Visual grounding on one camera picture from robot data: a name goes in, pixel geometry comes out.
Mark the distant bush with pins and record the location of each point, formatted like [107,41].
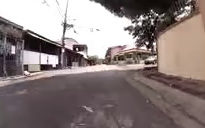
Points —
[93,60]

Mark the pale concrete cross road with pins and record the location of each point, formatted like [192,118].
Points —
[90,68]

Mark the pale two-storey building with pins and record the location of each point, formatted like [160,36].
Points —
[77,50]

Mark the pink buildings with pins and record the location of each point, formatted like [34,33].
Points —
[130,52]

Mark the grey asphalt road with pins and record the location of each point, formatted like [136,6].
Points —
[73,96]

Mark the utility pole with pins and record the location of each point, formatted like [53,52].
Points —
[63,43]

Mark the dark tree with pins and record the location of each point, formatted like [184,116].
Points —
[146,30]

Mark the dirt strip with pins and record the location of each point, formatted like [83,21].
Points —
[183,85]

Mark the concrete pavement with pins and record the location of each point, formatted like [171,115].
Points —
[10,79]

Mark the building with dark metal fence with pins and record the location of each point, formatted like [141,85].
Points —
[6,50]

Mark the building with white wall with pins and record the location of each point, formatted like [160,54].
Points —
[33,57]

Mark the beige wall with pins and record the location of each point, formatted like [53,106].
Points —
[183,50]

